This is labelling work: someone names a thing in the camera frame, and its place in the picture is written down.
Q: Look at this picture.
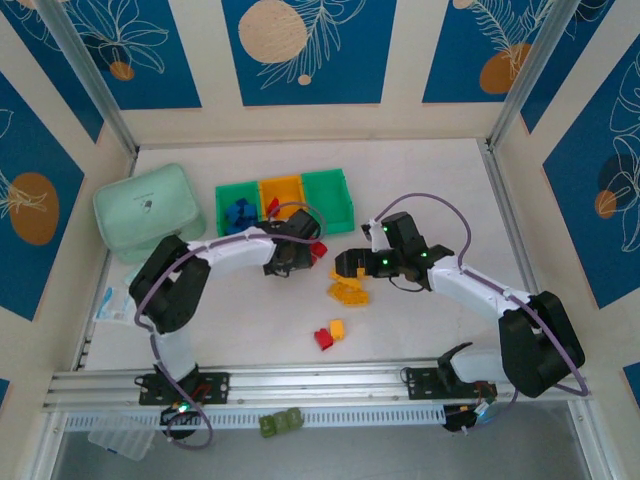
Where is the clear plastic organizer box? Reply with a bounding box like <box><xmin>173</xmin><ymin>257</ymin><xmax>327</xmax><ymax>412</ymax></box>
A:
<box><xmin>87</xmin><ymin>414</ymin><xmax>157</xmax><ymax>462</ymax></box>

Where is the aluminum front rail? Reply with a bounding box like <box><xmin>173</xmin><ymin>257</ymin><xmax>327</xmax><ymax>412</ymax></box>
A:
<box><xmin>42</xmin><ymin>355</ymin><xmax>594</xmax><ymax>412</ymax></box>

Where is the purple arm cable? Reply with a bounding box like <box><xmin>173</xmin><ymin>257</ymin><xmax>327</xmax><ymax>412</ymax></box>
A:
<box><xmin>134</xmin><ymin>201</ymin><xmax>329</xmax><ymax>450</ymax></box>
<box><xmin>372</xmin><ymin>192</ymin><xmax>591</xmax><ymax>435</ymax></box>

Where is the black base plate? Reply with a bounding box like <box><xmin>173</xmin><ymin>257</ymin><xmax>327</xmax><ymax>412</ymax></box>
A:
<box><xmin>137</xmin><ymin>370</ymin><xmax>232</xmax><ymax>407</ymax></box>
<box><xmin>403</xmin><ymin>366</ymin><xmax>499</xmax><ymax>402</ymax></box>

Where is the left black controller board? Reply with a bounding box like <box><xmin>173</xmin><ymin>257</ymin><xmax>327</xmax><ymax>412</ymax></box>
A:
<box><xmin>159</xmin><ymin>399</ymin><xmax>202</xmax><ymax>442</ymax></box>

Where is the aluminum frame post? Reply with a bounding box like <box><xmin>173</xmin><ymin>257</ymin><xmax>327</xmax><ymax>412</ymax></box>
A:
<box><xmin>487</xmin><ymin>0</ymin><xmax>584</xmax><ymax>151</ymax></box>
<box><xmin>37</xmin><ymin>0</ymin><xmax>140</xmax><ymax>157</ymax></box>

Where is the aluminum side rail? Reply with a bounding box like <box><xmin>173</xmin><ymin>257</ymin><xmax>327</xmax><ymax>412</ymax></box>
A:
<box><xmin>72</xmin><ymin>149</ymin><xmax>139</xmax><ymax>371</ymax></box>
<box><xmin>479</xmin><ymin>139</ymin><xmax>557</xmax><ymax>359</ymax></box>

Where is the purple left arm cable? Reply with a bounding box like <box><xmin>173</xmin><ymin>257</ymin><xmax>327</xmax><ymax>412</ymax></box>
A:
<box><xmin>134</xmin><ymin>201</ymin><xmax>329</xmax><ymax>450</ymax></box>

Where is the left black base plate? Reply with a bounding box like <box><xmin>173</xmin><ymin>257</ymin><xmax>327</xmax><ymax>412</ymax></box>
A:
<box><xmin>137</xmin><ymin>370</ymin><xmax>232</xmax><ymax>407</ymax></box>

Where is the mint green zip pouch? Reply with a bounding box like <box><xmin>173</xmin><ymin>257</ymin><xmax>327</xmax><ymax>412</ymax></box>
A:
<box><xmin>92</xmin><ymin>162</ymin><xmax>207</xmax><ymax>264</ymax></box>

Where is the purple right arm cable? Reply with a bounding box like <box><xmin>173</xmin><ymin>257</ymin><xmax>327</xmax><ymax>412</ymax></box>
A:
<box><xmin>372</xmin><ymin>192</ymin><xmax>591</xmax><ymax>435</ymax></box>

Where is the right black controller board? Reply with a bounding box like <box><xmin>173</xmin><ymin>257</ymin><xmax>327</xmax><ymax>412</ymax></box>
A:
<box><xmin>442</xmin><ymin>399</ymin><xmax>499</xmax><ymax>435</ymax></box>

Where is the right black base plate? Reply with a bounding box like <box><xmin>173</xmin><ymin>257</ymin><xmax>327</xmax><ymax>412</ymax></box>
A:
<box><xmin>403</xmin><ymin>366</ymin><xmax>499</xmax><ymax>402</ymax></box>

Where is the black controller board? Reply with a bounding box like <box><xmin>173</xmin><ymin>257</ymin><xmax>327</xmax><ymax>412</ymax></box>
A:
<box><xmin>159</xmin><ymin>399</ymin><xmax>202</xmax><ymax>442</ymax></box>
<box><xmin>442</xmin><ymin>399</ymin><xmax>499</xmax><ymax>435</ymax></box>

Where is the green plastic bin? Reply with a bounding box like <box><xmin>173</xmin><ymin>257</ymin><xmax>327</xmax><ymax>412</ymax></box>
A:
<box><xmin>300</xmin><ymin>168</ymin><xmax>356</xmax><ymax>236</ymax></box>
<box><xmin>214</xmin><ymin>182</ymin><xmax>262</xmax><ymax>237</ymax></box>

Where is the white slotted cable duct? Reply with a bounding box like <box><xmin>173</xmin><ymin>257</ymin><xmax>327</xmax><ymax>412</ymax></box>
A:
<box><xmin>63</xmin><ymin>403</ymin><xmax>447</xmax><ymax>432</ymax></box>

